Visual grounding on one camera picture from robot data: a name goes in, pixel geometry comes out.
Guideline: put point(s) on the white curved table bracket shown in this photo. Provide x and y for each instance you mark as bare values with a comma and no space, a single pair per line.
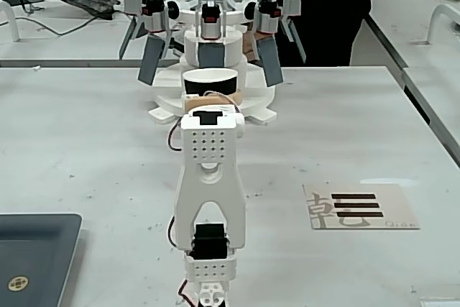
10,16
440,16

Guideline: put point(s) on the solenoid valve with grey paddle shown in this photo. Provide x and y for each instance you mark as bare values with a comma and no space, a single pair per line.
293,5
269,34
211,30
130,16
152,34

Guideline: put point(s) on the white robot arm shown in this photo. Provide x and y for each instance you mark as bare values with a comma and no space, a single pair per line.
209,184

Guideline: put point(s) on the card with three black bars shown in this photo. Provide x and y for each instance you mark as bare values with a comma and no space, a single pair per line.
359,206

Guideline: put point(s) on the white round valve dispenser stand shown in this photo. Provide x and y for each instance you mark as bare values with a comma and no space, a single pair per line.
235,51

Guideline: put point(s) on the dark grey tray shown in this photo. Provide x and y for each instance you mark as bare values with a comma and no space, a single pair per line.
36,256

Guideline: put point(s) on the person in black clothes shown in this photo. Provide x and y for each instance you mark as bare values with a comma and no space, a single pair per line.
334,16

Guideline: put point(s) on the black paper cup white rim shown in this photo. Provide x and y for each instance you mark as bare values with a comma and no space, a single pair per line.
210,82

